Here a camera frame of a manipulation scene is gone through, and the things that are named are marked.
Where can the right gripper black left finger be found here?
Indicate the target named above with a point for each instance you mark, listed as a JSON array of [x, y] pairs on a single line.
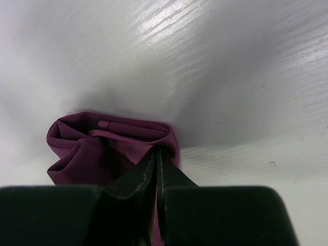
[[139, 181]]

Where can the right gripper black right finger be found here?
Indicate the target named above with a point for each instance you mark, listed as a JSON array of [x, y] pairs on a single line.
[[168, 174]]

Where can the purple cloth napkin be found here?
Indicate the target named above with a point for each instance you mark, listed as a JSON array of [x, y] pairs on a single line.
[[93, 151]]

